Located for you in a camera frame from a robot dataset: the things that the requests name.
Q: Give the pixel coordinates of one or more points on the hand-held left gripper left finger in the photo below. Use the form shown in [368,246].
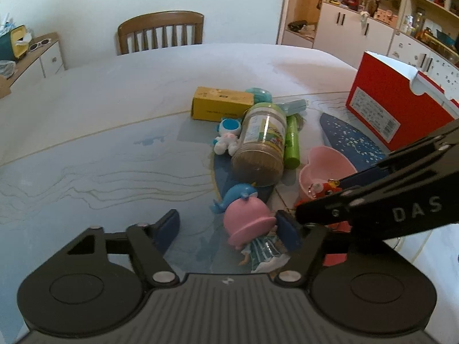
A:
[168,227]

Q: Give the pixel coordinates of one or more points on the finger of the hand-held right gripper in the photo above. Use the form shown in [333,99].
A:
[322,211]
[362,178]

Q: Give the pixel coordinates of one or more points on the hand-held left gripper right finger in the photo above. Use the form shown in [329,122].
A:
[288,231]

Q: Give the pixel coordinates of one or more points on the pink hat doll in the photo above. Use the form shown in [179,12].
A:
[247,218]

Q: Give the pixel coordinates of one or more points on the red shoe box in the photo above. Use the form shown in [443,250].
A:
[394,104]

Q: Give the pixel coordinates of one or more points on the plastic toothpick jar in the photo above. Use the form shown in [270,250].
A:
[258,150]

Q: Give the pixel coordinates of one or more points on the white blue toy figure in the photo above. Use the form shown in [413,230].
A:
[229,127]

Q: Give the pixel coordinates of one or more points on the pink heart-shaped bowl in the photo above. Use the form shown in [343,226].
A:
[322,165]

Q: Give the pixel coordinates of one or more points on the small red item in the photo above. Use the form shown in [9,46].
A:
[335,259]

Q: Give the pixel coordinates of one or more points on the blue whale toy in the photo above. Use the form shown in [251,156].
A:
[238,193]

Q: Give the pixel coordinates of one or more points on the green tube bottle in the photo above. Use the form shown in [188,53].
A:
[292,143]

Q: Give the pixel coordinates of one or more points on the teal rectangular case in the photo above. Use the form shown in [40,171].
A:
[294,106]

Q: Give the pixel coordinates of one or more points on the teal round container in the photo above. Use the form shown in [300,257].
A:
[263,95]

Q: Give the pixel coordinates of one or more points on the white shelf cabinet unit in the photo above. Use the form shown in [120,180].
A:
[344,32]

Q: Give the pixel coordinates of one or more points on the black bag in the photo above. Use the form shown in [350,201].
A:
[297,25]

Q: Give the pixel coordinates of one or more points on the red toy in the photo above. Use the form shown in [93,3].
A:
[353,0]

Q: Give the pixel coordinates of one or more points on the white sideboard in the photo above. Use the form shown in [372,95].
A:
[50,61]

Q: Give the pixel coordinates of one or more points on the wooden chair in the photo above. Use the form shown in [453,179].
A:
[161,18]

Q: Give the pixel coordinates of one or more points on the white sunglasses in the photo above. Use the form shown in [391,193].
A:
[36,46]

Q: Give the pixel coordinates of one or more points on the clear plastic bag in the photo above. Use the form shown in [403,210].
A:
[5,67]

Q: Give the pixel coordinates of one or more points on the teal yellow tissue box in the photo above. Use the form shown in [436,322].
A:
[7,48]

